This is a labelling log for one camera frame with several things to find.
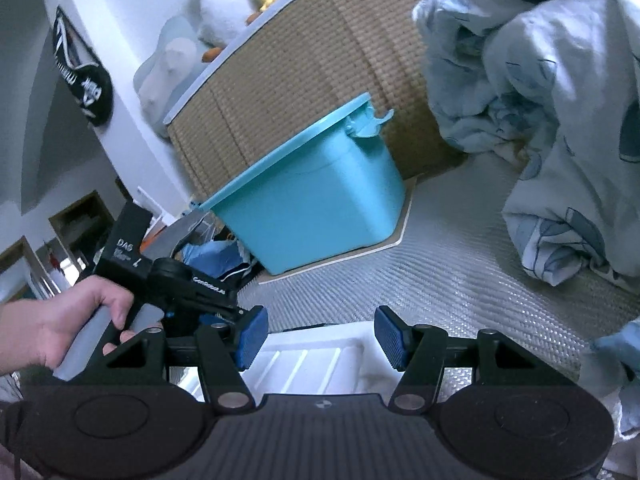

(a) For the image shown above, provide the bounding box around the blue leaf print quilt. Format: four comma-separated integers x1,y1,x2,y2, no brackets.
411,0,640,436

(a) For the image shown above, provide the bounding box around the woven rattan headboard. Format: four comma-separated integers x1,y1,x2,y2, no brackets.
167,0,461,200

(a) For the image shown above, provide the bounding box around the black hanging banner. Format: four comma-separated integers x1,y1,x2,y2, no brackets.
52,6,114,127

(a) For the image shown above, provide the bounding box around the teal plastic storage bin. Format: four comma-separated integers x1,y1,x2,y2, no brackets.
201,93,406,275

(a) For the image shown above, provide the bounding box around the white plastic lid tray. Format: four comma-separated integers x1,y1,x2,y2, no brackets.
241,321,401,402

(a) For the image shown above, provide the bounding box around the blue cloth pile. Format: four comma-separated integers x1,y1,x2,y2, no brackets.
181,240,253,282

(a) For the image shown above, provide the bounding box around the person's left hand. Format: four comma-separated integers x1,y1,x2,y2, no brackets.
0,275,134,375

